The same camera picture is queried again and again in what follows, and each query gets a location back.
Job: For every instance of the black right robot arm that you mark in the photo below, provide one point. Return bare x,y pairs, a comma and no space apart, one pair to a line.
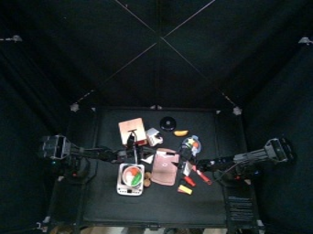
248,156

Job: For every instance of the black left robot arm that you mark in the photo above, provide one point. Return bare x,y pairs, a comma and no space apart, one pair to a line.
92,152

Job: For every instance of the small white toy wedge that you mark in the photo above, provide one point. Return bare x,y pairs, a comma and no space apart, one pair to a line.
147,158

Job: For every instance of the white toy cube box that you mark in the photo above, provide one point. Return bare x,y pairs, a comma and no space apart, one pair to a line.
154,136

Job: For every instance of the grey plate with toy food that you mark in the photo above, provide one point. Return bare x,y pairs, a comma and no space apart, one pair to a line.
192,141

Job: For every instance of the orange toy fruit slice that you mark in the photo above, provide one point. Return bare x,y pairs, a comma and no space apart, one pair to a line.
180,133

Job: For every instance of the pink cutting board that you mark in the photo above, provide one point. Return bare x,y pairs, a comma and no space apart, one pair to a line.
164,170

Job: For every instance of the brown toy nut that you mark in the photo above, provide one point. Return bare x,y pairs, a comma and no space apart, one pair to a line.
147,175
145,182

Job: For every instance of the bowl with toy vegetables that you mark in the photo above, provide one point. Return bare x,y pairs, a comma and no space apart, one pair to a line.
131,176

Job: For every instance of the small wooden cutting board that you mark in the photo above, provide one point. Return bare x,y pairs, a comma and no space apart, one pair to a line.
137,125

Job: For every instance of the yellow toy block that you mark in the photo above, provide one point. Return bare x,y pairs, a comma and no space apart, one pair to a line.
184,189

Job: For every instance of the black round bowl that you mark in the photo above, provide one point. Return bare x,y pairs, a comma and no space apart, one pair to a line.
167,124

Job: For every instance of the white kitchen scale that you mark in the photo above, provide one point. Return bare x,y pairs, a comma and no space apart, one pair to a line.
129,190

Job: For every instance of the silver frame clamp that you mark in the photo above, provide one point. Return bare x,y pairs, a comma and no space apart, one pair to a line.
73,107
305,40
155,107
236,110
14,38

